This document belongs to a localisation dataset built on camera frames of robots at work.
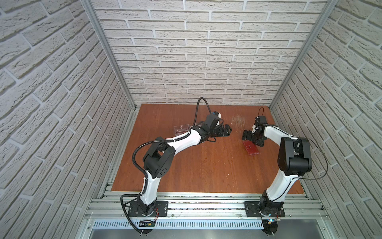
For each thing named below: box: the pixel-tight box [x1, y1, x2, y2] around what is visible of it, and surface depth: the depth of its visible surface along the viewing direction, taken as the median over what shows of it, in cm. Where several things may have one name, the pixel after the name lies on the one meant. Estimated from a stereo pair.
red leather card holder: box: [242, 140, 260, 156], surface depth 97 cm
